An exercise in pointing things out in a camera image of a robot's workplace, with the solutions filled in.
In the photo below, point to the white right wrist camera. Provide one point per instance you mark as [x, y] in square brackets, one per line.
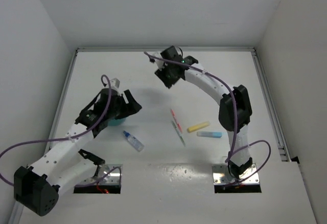
[156, 58]

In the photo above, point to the green pen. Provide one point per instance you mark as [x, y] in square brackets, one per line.
[178, 133]

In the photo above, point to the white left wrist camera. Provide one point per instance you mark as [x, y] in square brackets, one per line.
[115, 84]

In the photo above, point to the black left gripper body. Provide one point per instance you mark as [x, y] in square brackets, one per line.
[120, 110]

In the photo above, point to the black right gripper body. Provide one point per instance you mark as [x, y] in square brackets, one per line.
[167, 67]

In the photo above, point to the yellow highlighter marker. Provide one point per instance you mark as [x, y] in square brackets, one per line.
[198, 127]

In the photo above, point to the clear blue spray bottle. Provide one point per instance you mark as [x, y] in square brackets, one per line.
[133, 141]

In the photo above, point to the red pen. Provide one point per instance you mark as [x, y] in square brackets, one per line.
[175, 120]

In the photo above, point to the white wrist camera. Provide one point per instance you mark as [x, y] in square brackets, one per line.
[115, 84]
[156, 58]

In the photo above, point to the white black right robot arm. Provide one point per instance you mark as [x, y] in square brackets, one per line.
[234, 104]

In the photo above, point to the blue highlighter marker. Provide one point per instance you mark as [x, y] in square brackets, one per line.
[209, 134]

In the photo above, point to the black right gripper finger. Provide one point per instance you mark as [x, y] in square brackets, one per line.
[165, 77]
[179, 73]

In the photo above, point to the teal round divided organizer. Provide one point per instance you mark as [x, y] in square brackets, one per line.
[116, 122]

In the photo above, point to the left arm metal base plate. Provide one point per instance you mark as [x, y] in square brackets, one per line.
[109, 174]

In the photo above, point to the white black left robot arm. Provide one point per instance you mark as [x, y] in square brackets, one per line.
[39, 186]

